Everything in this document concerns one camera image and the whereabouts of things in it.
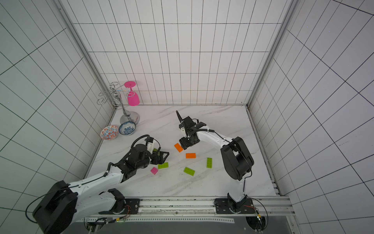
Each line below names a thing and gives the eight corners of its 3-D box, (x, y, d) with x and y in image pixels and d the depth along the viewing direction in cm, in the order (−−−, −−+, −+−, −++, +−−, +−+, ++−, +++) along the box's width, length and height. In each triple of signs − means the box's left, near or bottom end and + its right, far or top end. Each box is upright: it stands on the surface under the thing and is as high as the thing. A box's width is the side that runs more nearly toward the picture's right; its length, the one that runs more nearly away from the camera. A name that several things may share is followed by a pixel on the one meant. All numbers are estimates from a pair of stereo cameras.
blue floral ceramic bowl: (118, 135, 102) (117, 132, 99) (123, 124, 108) (121, 121, 105) (133, 135, 102) (132, 132, 99) (136, 124, 108) (135, 121, 105)
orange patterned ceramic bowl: (100, 140, 99) (98, 137, 97) (106, 127, 106) (104, 125, 104) (115, 140, 99) (113, 137, 97) (120, 127, 106) (118, 125, 104)
